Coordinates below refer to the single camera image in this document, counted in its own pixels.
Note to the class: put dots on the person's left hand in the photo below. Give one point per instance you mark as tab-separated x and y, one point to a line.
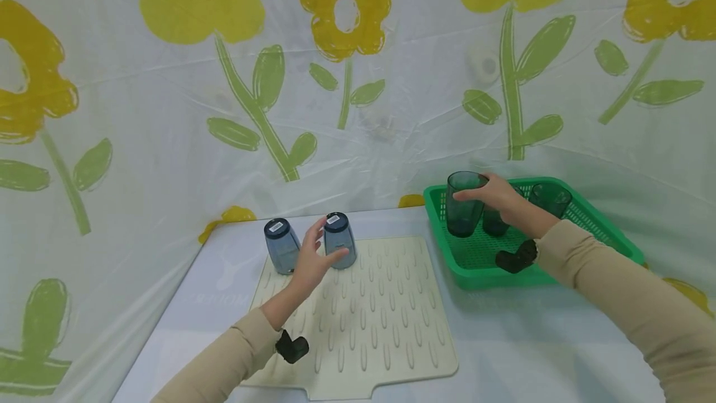
307	269

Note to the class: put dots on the person's right hand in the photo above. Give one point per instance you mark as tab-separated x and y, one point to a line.
503	201

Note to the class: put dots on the person's right thumb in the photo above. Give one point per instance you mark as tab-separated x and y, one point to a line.
469	193

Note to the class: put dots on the person's left fingers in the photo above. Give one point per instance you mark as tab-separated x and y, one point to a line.
335	259

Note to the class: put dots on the person's right fingers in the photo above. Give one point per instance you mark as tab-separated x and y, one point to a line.
488	178

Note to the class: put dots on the person's left thumb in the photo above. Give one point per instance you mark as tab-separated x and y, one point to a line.
317	234

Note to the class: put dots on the blue-grey plastic cup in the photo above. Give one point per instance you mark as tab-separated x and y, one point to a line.
342	238
282	246

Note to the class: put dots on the dark green plastic cup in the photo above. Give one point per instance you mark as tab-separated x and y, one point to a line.
551	199
494	225
463	216

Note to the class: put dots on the person's left forearm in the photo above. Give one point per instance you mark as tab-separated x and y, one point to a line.
224	359

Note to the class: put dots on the person's right forearm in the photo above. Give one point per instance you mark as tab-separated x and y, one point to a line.
626	303

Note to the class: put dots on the cream ribbed drying mat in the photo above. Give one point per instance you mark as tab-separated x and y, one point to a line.
380	316

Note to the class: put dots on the green plastic basket tray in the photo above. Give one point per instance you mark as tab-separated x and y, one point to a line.
481	266

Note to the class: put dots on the black wrist band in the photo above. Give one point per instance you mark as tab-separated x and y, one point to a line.
293	347
517	259

